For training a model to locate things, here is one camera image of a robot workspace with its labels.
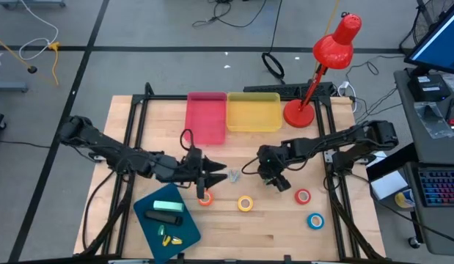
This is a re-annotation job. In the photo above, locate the yellow hanging cord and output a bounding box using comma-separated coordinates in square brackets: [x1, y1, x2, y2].
[314, 0, 341, 74]

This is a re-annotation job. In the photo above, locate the blue tape roll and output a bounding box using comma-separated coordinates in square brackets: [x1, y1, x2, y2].
[307, 212, 326, 231]

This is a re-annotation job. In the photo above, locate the mint green stapler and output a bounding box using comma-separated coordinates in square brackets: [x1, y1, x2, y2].
[153, 199, 185, 213]

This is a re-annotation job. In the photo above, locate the teal plastic tray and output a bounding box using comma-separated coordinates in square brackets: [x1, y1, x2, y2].
[133, 182, 202, 264]

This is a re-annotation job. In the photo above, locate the white cardboard box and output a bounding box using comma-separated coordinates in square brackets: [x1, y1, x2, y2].
[369, 170, 409, 201]

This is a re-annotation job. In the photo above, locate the pink plastic bin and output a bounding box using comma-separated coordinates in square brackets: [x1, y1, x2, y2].
[184, 91, 228, 146]

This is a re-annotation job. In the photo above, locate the orange tape roll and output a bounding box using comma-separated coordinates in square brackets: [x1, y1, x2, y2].
[197, 189, 215, 207]

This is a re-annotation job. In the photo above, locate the computer monitor blue screen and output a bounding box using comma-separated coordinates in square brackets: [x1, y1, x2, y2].
[404, 0, 454, 76]

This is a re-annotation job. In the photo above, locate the orange cord black weight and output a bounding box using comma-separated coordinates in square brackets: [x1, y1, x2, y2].
[0, 32, 39, 75]

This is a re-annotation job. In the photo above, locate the white power adapter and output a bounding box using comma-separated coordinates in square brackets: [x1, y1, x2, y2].
[338, 81, 355, 98]

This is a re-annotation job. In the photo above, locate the black coiled floor cable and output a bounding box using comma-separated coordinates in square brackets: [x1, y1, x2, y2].
[261, 0, 286, 85]

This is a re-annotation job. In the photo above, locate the grey desk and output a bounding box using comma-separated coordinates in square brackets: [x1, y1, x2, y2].
[394, 67, 454, 257]

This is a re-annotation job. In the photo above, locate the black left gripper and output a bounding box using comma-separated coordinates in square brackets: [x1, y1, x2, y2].
[177, 147, 229, 188]

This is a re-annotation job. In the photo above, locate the grey cart base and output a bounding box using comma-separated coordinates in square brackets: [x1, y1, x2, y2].
[0, 80, 29, 93]

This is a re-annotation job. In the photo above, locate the red desk lamp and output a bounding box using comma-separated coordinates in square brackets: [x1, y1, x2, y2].
[283, 12, 363, 129]

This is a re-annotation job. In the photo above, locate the rainbow backlit keyboard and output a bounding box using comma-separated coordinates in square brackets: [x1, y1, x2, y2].
[417, 166, 454, 208]

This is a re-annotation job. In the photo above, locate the yellow extension cable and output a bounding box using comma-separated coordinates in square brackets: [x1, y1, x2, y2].
[48, 42, 61, 86]

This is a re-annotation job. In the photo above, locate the black wire fan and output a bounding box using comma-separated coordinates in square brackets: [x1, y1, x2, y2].
[399, 0, 454, 56]

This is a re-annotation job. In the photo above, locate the black table frame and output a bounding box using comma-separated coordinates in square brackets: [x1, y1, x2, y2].
[73, 81, 387, 264]

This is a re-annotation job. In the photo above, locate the clear plastic bag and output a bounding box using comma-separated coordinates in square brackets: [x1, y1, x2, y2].
[413, 101, 454, 139]

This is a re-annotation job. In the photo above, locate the yellow plastic bin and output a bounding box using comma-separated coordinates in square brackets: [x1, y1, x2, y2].
[226, 92, 283, 133]

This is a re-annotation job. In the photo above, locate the red tape roll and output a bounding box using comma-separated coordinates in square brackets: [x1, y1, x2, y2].
[294, 188, 312, 205]

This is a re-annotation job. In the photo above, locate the black mini computer box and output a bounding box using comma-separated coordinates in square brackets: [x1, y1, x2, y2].
[407, 73, 453, 103]

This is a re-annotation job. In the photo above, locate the white floor cable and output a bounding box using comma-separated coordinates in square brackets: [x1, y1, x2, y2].
[19, 0, 59, 62]

